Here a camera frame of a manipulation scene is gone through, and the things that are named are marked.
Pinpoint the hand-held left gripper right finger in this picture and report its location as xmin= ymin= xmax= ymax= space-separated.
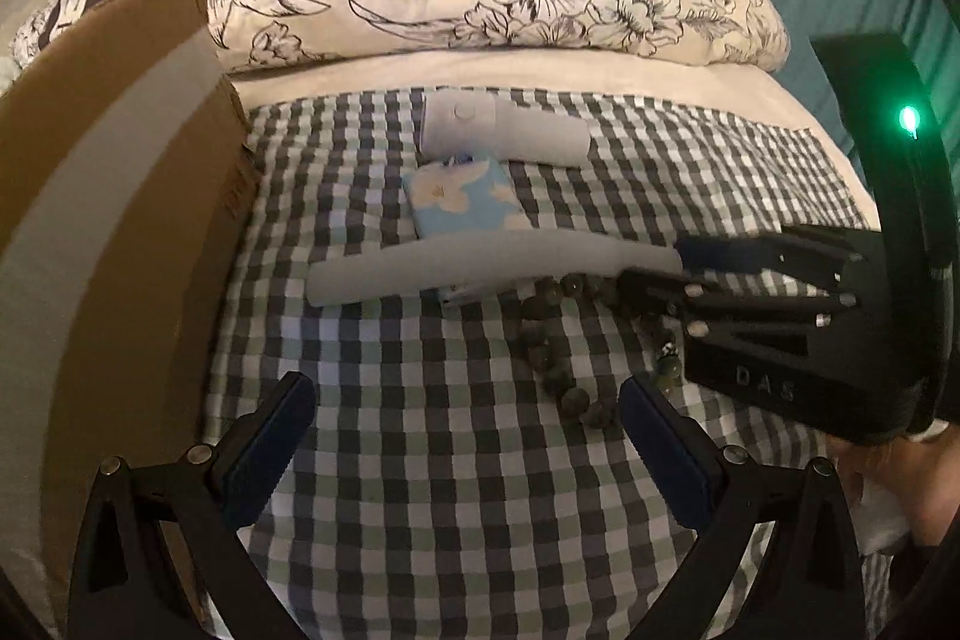
xmin=619 ymin=374 xmax=871 ymax=640

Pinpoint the blue floral tissue pack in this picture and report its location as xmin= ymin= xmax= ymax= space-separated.
xmin=401 ymin=156 xmax=518 ymax=240

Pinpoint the small white wrapper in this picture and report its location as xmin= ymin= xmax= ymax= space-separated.
xmin=439 ymin=280 xmax=488 ymax=307

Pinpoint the brown cardboard box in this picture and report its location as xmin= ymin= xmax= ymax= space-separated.
xmin=0 ymin=0 xmax=263 ymax=633

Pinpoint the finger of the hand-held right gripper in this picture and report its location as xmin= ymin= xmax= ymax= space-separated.
xmin=673 ymin=225 xmax=871 ymax=296
xmin=616 ymin=266 xmax=856 ymax=337

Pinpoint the green checked cloth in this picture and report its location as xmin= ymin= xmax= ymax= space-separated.
xmin=202 ymin=89 xmax=890 ymax=640

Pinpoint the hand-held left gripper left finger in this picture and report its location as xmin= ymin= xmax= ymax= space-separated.
xmin=67 ymin=371 xmax=317 ymax=640

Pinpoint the dark bead bracelet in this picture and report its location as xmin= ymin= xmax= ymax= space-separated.
xmin=517 ymin=272 xmax=685 ymax=427

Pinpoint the person's right hand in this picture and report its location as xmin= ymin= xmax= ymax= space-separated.
xmin=834 ymin=422 xmax=950 ymax=540

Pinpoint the white foam strip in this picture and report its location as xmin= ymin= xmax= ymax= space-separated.
xmin=307 ymin=235 xmax=687 ymax=310

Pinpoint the white plastic bottle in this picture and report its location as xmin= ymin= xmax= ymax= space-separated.
xmin=418 ymin=89 xmax=593 ymax=169

